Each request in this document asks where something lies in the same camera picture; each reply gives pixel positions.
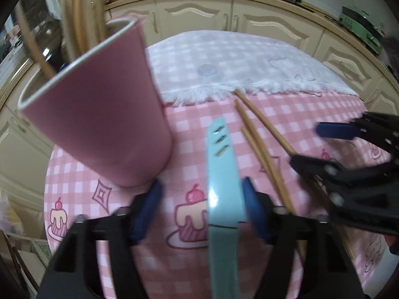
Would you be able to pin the metal shelf rack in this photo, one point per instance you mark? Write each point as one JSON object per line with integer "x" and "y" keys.
{"x": 28, "y": 255}

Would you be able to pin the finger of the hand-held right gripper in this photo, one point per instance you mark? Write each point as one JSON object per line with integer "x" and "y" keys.
{"x": 318, "y": 168}
{"x": 336, "y": 130}

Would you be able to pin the green kitchen appliance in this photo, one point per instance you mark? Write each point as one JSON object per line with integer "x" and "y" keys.
{"x": 361, "y": 28}

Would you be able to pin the white fringed cloth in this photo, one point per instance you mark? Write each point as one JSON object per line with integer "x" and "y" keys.
{"x": 249, "y": 62}

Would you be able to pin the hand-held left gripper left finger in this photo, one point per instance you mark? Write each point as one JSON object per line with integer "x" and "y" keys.
{"x": 146, "y": 205}

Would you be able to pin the cream lower cabinets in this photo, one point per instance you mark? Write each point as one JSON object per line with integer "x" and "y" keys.
{"x": 193, "y": 12}

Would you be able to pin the pink checkered tablecloth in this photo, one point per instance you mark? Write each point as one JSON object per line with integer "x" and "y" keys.
{"x": 180, "y": 271}

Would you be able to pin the light blue sheathed knife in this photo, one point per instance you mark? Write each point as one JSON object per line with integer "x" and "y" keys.
{"x": 224, "y": 193}

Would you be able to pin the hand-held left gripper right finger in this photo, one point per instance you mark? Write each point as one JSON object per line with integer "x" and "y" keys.
{"x": 254, "y": 205}

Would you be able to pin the pink cup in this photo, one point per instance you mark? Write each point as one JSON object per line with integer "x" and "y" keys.
{"x": 103, "y": 115}

